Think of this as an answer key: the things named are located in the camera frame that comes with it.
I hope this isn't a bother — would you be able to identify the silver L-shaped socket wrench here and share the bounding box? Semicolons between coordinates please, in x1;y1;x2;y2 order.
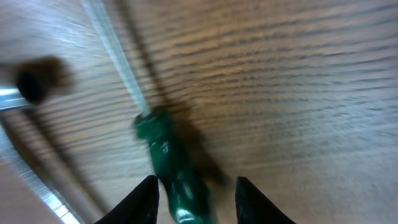
1;56;104;223

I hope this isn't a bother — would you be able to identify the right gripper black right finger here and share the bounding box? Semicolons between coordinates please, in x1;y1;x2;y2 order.
235;176;295;224

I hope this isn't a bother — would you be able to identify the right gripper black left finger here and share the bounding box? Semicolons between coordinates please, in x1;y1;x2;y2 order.
95;175;160;224

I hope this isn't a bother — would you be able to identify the green handled screwdriver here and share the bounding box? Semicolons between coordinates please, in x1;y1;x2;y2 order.
82;0;215;224

